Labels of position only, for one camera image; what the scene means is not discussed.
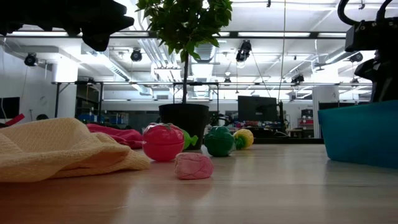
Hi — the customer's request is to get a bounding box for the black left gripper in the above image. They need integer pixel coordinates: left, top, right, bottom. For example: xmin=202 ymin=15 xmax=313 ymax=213
xmin=0 ymin=0 xmax=135 ymax=52

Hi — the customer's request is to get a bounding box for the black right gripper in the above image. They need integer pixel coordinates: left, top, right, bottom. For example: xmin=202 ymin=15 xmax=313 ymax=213
xmin=354 ymin=49 xmax=398 ymax=103

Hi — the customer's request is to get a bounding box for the red toy tomato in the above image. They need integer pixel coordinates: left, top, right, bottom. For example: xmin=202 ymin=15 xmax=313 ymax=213
xmin=142 ymin=122 xmax=185 ymax=162

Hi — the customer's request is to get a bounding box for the light green toy pear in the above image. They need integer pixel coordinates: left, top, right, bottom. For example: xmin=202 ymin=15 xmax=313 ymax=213
xmin=181 ymin=128 xmax=199 ymax=151

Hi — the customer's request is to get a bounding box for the yellow toy pineapple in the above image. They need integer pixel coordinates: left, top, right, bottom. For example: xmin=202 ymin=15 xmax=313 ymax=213
xmin=232 ymin=128 xmax=254 ymax=151

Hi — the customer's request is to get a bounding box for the green toy bell pepper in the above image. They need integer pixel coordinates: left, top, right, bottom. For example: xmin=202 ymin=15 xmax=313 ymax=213
xmin=203 ymin=126 xmax=236 ymax=157

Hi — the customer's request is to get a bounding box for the pink toy garlic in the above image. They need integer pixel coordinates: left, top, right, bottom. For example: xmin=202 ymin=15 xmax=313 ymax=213
xmin=174 ymin=152 xmax=215 ymax=180

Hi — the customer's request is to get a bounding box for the blue plastic tupperware container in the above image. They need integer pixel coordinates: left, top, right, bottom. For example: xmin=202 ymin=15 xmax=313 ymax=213
xmin=317 ymin=100 xmax=398 ymax=170

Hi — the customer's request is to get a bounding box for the red cloth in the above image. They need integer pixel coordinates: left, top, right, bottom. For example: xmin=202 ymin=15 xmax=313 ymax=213
xmin=86 ymin=123 xmax=144 ymax=149

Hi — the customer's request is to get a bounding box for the red angled bar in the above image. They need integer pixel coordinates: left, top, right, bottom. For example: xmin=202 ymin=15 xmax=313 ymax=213
xmin=4 ymin=113 xmax=25 ymax=127

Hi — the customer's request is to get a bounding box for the green potted plant black pot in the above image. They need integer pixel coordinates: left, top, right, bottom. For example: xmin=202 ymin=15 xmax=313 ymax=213
xmin=135 ymin=0 xmax=234 ymax=151

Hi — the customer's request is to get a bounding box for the black background monitor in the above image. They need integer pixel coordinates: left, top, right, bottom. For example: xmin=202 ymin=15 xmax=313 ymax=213
xmin=238 ymin=95 xmax=278 ymax=123

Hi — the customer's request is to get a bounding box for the yellow waffle cloth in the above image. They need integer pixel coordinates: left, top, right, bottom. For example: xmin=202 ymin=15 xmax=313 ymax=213
xmin=0 ymin=117 xmax=152 ymax=183

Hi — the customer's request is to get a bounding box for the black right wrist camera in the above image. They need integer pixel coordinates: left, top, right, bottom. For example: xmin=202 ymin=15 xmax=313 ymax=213
xmin=344 ymin=19 xmax=380 ymax=53

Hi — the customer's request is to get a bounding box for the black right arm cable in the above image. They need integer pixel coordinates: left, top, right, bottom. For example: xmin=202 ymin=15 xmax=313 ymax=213
xmin=337 ymin=0 xmax=393 ymax=26

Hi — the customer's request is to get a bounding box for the black background rack frame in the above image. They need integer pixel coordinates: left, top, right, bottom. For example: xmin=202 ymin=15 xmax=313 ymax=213
xmin=51 ymin=80 xmax=220 ymax=119

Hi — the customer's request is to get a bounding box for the dark wall screen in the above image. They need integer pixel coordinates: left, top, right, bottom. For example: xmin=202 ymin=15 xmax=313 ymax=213
xmin=0 ymin=96 xmax=21 ymax=119

